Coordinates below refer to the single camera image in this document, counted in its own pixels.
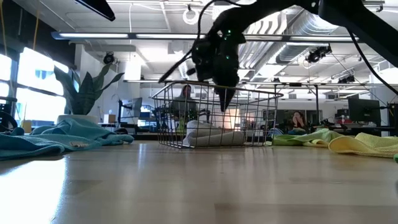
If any grey microfiber towel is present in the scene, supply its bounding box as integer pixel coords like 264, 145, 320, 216
182, 119, 246, 147

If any person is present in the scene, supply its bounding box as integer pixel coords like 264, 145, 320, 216
170, 84, 200, 133
290, 111, 307, 130

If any black equipment box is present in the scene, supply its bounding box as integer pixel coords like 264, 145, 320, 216
387, 102, 398, 139

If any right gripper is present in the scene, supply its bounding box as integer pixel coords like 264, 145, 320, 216
191, 12, 248, 113

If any monitor on black arm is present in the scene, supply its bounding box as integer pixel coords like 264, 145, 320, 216
120, 97, 143, 118

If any bright window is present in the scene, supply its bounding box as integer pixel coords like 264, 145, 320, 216
0, 46, 71, 125

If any light green towel white label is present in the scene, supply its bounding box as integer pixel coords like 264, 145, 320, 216
272, 128, 345, 147

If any black right arm base cable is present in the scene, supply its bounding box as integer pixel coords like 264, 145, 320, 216
347, 27, 398, 96

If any black ceiling camera cluster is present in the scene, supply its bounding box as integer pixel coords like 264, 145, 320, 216
305, 45, 333, 64

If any black ceiling device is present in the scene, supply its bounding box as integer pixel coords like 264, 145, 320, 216
338, 74, 356, 84

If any silver ventilation duct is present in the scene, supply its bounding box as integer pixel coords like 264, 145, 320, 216
275, 7, 341, 65

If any long ceiling light bar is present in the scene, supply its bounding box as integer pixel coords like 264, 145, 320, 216
51, 30, 361, 44

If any dark computer monitor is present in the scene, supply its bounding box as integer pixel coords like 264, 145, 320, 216
347, 98, 382, 127

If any white hanging ring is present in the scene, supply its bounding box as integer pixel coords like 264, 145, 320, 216
182, 7, 200, 26

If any yellow microfiber towel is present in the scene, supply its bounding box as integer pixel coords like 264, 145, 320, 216
328, 132, 398, 159

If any copper wire basket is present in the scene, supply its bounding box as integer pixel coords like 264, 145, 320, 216
151, 80, 284, 149

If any potted snake plant white pot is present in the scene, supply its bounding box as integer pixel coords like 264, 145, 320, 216
53, 63, 125, 125

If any dark office desk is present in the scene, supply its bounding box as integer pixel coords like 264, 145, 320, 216
309, 123, 398, 139

